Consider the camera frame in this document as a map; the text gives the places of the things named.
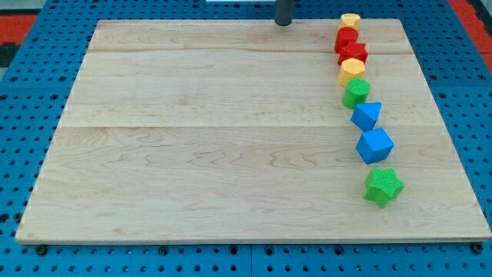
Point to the yellow hexagon block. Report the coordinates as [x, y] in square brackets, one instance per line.
[350, 68]

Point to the red cylinder block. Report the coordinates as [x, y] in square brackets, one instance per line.
[345, 35]

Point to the green star block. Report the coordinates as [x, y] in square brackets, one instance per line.
[382, 186]

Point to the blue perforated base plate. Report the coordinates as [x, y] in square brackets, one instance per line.
[39, 79]

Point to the grey cylindrical robot arm tip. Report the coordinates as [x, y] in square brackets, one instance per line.
[284, 12]

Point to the yellow heart block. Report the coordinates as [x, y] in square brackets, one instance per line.
[349, 20]

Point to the red star block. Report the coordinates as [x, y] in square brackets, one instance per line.
[353, 50]

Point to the blue triangle block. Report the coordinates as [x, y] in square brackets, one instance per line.
[366, 115]

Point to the light wooden board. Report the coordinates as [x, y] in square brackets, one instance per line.
[233, 131]

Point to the green cylinder block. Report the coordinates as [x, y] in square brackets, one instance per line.
[356, 92]

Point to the blue cube block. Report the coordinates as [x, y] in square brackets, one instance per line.
[374, 145]

